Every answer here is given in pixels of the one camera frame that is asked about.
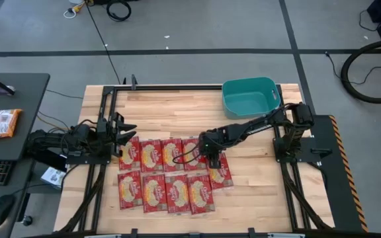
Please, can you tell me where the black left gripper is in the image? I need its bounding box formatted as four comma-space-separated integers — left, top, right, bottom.
96, 111, 138, 158

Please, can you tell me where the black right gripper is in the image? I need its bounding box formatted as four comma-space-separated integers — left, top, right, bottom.
198, 127, 228, 169

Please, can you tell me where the red Orville popcorn bag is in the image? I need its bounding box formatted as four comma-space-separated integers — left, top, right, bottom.
142, 173, 169, 214
117, 170, 144, 211
187, 173, 216, 216
140, 138, 164, 173
165, 173, 191, 214
119, 136, 142, 171
161, 138, 185, 173
206, 152, 234, 192
181, 137, 208, 172

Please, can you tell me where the teal plastic basket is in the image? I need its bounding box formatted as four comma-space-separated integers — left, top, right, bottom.
222, 76, 281, 120

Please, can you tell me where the white cardboard box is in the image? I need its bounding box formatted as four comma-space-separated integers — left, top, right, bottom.
40, 167, 67, 191

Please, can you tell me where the dark grey desk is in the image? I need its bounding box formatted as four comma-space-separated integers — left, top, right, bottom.
0, 72, 51, 238

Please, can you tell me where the black platform with hazard stripe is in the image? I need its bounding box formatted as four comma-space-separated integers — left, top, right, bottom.
309, 114, 370, 233

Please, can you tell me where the black computer mouse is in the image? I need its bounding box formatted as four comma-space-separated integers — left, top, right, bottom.
0, 194, 16, 229

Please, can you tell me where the large black hoop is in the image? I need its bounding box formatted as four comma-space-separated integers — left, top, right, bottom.
340, 38, 381, 104

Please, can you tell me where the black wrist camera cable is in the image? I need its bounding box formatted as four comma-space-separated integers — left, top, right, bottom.
172, 142, 208, 165

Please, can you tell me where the black aluminium table frame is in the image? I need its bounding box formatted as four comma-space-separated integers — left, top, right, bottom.
56, 84, 334, 238

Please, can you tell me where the long black floor cable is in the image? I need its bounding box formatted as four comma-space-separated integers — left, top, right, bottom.
85, 0, 122, 85

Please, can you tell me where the silver frame bracket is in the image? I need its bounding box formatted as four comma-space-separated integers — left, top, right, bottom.
267, 233, 306, 238
83, 233, 122, 238

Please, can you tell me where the coiled black cable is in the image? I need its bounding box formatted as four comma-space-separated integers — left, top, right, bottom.
106, 0, 133, 22

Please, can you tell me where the white and yellow plug cable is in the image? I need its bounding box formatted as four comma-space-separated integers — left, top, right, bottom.
63, 0, 91, 20

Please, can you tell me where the thin black floor cable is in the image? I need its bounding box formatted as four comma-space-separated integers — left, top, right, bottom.
324, 51, 381, 86

